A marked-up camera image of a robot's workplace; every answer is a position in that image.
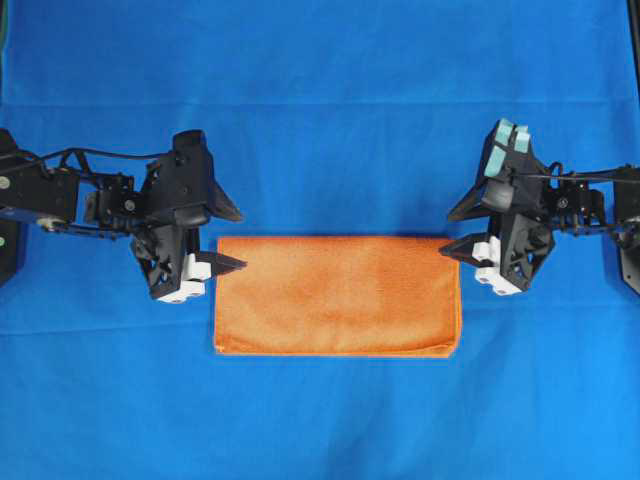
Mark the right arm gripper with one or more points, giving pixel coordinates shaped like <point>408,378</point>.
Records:
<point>515,248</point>

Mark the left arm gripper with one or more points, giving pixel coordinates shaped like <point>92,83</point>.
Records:
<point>170,276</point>

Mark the orange towel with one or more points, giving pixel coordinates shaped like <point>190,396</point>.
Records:
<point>366,296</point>

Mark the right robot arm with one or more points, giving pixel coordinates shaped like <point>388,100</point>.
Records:
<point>605,202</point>

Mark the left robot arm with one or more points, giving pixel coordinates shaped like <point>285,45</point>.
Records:
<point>69,198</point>

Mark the blue table cloth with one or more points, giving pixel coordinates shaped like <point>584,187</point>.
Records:
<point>324,117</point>

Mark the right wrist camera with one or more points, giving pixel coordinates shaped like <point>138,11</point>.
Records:
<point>510,179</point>

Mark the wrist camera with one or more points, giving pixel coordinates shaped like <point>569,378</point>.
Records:
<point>510,179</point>
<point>180,186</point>

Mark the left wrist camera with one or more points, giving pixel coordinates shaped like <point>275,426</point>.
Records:
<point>180,186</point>

